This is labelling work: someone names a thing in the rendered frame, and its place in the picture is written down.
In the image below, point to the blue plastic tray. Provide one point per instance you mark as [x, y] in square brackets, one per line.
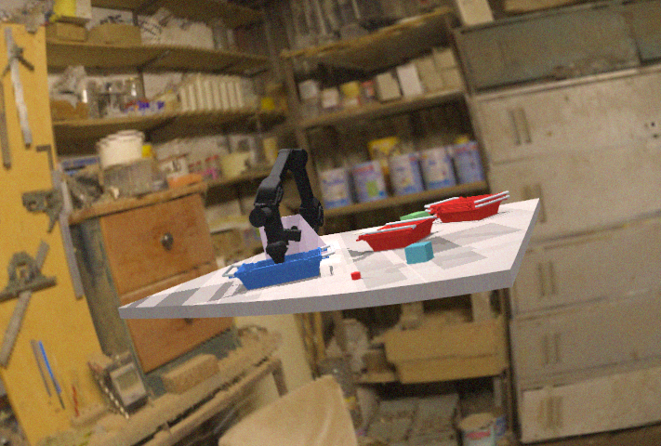
[266, 272]

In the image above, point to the small teal block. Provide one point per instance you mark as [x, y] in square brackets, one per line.
[418, 252]

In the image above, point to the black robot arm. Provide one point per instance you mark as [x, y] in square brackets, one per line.
[271, 190]

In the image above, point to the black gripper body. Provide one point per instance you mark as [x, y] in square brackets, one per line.
[274, 245]

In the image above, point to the green rectangular block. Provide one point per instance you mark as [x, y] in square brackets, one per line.
[415, 215]

